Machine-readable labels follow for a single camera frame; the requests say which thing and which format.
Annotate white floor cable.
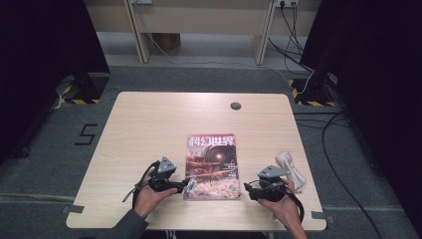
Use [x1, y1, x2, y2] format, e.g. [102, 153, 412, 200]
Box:
[144, 32, 316, 98]

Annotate black curtain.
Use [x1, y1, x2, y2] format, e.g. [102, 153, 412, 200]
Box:
[0, 0, 111, 165]
[299, 0, 422, 230]

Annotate red illustrated magazine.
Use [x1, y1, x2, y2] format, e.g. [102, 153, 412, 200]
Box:
[182, 133, 242, 201]

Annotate white cloth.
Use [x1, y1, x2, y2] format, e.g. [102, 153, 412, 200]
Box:
[275, 150, 307, 193]

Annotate grey tape piece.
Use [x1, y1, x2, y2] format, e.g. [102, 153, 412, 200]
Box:
[61, 204, 86, 215]
[311, 210, 336, 225]

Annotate long black floor cable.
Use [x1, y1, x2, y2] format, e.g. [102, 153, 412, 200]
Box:
[320, 112, 385, 239]

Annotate grey gripper strap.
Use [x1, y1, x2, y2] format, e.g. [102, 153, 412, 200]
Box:
[121, 187, 140, 204]

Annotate person's right hand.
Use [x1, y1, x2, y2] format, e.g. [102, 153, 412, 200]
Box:
[257, 178, 302, 231]

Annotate brown box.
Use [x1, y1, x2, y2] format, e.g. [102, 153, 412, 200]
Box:
[152, 32, 182, 53]

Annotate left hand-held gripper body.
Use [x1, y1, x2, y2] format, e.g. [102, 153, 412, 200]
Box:
[147, 155, 182, 193]

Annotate black power cables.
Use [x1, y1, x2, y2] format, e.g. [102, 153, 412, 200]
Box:
[267, 2, 316, 75]

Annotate thin white cable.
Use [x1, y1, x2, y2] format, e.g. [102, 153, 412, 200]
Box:
[52, 74, 76, 112]

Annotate right hand-held gripper black cable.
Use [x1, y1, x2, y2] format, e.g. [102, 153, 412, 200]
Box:
[283, 189, 306, 224]

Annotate black tape digit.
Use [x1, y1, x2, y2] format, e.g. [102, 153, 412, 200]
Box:
[74, 122, 100, 146]

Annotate short black floor cables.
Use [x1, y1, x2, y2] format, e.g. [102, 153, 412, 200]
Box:
[293, 111, 352, 129]

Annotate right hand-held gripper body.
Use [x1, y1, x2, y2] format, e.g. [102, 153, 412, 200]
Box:
[257, 164, 291, 203]

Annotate stand base with hazard tape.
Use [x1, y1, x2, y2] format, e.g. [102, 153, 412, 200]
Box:
[288, 73, 338, 109]
[54, 72, 111, 106]

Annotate person's left hand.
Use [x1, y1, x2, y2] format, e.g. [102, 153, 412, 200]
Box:
[133, 166, 179, 221]

